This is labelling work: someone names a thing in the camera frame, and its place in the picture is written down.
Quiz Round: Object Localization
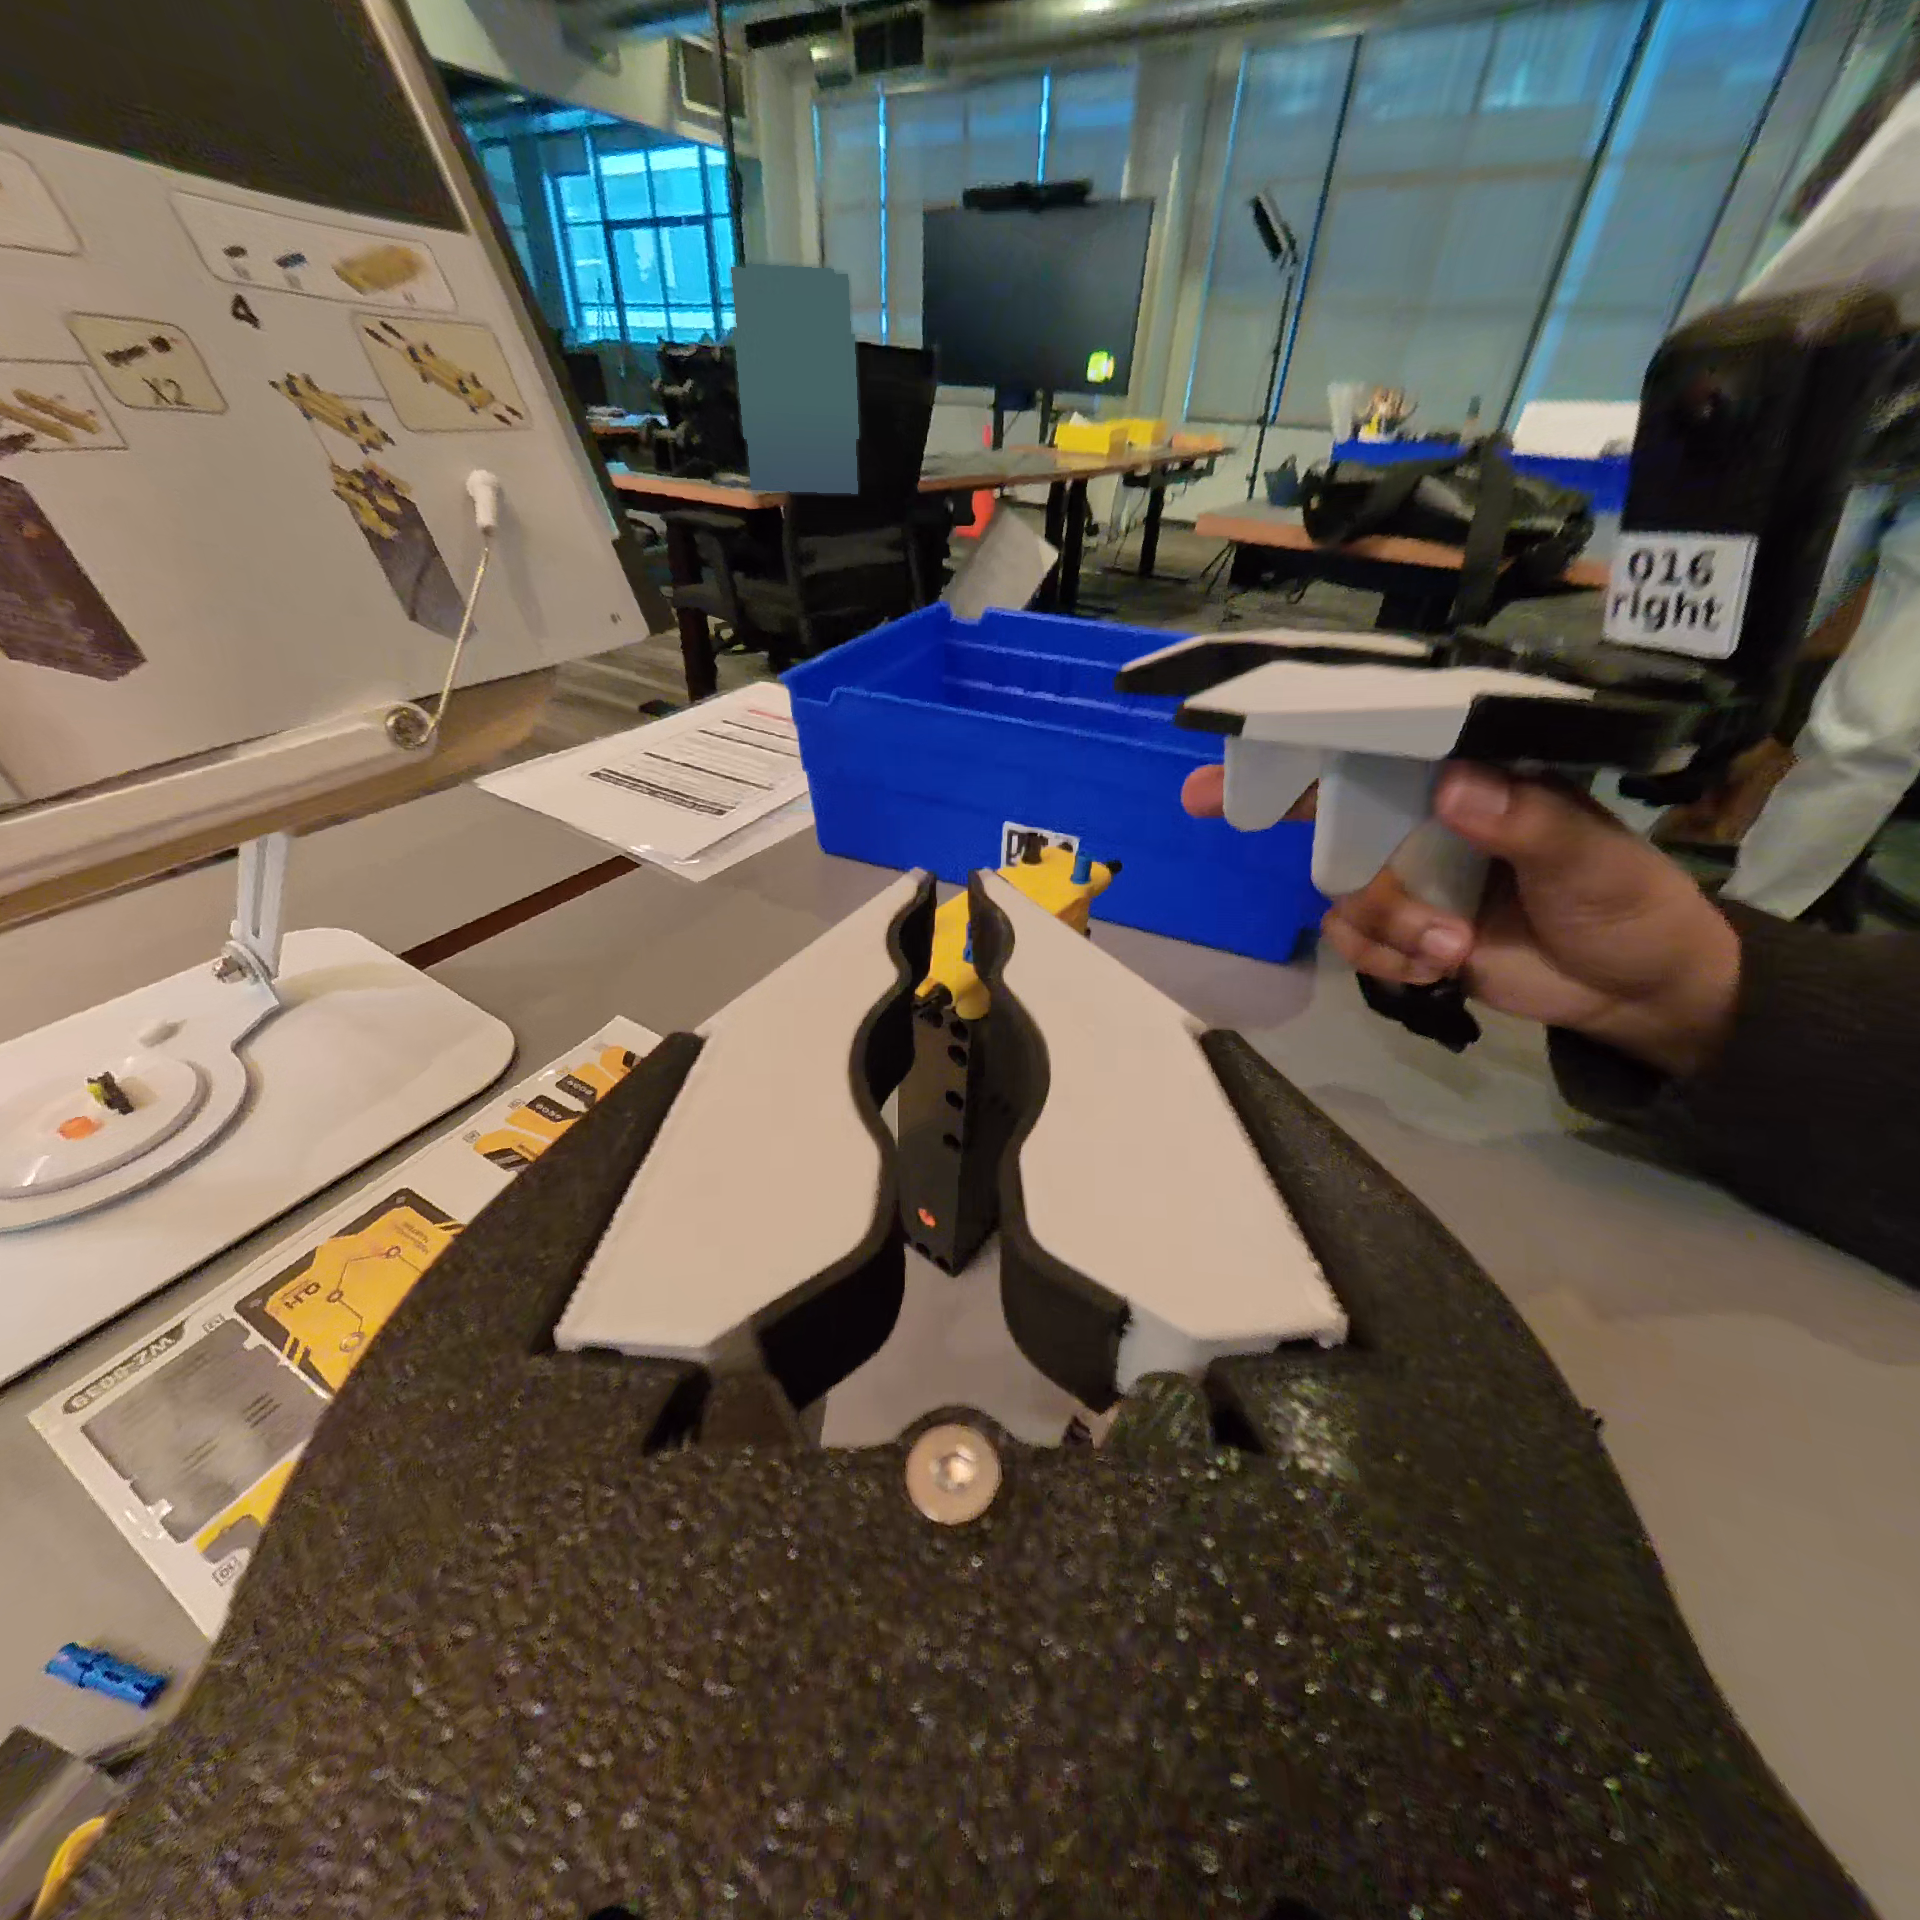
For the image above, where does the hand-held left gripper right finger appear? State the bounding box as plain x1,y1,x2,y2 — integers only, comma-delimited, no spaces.
966,871,1353,1416

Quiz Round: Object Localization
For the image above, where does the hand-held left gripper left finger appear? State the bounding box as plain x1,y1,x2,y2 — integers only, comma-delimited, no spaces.
551,871,935,1412

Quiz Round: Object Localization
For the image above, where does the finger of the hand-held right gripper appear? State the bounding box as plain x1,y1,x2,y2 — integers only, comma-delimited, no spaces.
1116,628,1432,698
1176,664,1596,767

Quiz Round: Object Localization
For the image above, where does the yellow panel brick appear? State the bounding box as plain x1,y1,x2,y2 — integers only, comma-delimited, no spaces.
918,853,1127,1026

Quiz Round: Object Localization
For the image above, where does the person's right forearm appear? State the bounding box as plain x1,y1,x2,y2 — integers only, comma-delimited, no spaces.
1548,904,1920,1287

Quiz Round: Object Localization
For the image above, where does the person's right hand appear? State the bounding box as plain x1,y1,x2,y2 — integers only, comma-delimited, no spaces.
1182,765,1748,1072

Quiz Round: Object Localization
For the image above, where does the background wooden desk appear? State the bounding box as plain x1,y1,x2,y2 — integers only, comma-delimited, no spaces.
605,435,1234,709
1196,505,1617,634

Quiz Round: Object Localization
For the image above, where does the black bag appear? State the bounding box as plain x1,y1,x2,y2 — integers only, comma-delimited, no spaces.
1298,439,1596,562

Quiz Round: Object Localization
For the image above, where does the blue storage bin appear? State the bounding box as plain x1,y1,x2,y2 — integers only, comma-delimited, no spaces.
781,606,1331,969

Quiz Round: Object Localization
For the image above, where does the black light stand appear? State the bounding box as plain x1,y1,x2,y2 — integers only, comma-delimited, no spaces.
1240,184,1307,516

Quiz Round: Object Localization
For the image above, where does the printed paper sheet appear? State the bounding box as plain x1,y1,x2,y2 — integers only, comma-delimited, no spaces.
476,681,814,878

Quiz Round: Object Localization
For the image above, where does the black monitor screen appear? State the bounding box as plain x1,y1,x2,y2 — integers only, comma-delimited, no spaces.
922,179,1159,401

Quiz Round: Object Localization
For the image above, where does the black tilted panel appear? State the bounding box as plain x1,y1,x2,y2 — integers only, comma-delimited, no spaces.
781,342,965,672

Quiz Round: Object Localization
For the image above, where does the yellow black sticker sheet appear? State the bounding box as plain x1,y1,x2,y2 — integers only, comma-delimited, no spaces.
27,1020,672,1639

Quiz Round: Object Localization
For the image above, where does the open instruction booklet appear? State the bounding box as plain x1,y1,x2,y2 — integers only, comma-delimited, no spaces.
0,119,653,813

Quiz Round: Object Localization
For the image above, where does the pile of mixed toy bricks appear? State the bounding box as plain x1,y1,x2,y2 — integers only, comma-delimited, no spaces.
0,1728,123,1920

